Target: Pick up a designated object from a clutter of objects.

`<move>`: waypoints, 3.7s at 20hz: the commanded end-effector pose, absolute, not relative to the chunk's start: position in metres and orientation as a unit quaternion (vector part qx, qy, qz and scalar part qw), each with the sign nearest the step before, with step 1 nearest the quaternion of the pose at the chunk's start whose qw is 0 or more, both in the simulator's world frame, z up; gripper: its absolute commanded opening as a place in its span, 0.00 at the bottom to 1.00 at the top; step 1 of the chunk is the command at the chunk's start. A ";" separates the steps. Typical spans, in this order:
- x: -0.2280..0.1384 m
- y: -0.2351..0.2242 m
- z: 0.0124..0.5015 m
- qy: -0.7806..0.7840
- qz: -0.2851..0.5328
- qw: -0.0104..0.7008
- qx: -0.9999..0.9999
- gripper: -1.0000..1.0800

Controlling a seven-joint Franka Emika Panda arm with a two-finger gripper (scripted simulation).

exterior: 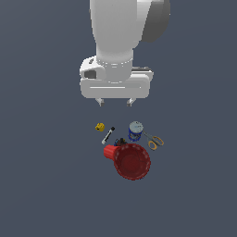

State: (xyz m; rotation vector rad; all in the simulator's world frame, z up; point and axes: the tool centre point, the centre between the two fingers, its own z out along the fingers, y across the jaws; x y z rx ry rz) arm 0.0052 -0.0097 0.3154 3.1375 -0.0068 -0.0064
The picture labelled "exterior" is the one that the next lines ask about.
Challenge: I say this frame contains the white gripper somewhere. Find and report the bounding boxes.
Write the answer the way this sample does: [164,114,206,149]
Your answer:
[79,56,155,107]

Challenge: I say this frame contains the small dark blue object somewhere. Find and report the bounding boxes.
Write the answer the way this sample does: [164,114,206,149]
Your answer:
[113,137,128,147]

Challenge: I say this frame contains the black and white marker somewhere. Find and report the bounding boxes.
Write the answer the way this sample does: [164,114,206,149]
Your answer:
[101,126,116,145]

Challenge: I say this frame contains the red bowl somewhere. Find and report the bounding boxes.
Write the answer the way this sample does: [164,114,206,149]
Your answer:
[113,143,152,181]

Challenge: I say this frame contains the orange handled scissors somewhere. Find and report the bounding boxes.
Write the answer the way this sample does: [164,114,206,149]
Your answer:
[142,131,165,152]

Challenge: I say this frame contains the small yellow toy block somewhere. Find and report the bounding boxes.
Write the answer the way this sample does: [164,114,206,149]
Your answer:
[94,122,106,132]

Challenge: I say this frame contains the red cup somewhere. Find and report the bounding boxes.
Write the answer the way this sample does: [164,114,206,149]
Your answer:
[103,144,120,161]

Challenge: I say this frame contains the blue tin can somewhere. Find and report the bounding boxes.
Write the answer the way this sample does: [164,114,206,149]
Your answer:
[128,120,144,143]

